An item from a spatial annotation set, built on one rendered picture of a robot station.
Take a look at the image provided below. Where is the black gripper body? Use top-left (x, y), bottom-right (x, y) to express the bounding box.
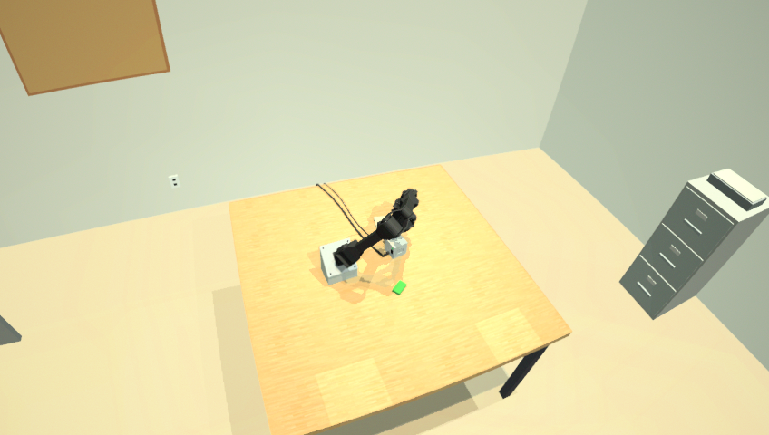
top-left (376, 212), bottom-right (417, 227)

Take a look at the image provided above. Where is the small green flat block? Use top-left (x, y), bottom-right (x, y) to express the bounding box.
top-left (392, 280), bottom-right (407, 295)

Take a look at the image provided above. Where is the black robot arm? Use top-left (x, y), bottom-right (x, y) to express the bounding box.
top-left (332, 188), bottom-right (420, 268)

